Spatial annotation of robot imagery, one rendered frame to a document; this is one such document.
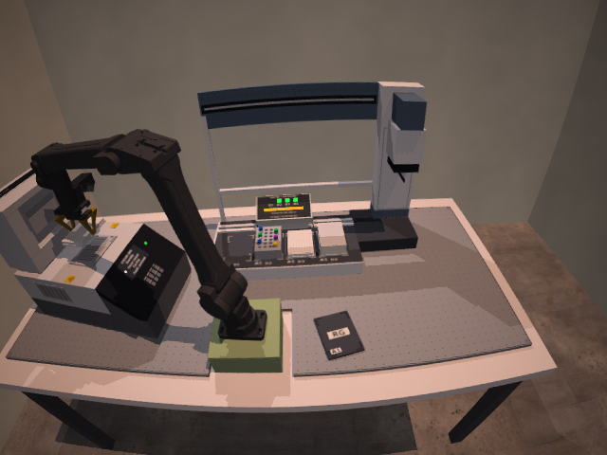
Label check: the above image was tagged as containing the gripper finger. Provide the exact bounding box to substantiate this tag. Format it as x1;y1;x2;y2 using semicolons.
79;208;97;235
54;214;75;231

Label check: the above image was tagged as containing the white well plate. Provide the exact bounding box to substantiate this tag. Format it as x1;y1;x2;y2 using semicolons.
62;217;106;247
287;229;314;258

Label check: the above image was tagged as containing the white thermal cycler with black keypad panel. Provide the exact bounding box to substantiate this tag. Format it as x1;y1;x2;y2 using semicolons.
0;168;192;338

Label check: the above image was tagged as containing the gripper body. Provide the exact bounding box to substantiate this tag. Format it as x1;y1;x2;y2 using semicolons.
54;186;92;221

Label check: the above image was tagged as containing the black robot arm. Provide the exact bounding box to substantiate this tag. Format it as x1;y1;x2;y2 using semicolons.
30;129;267;340

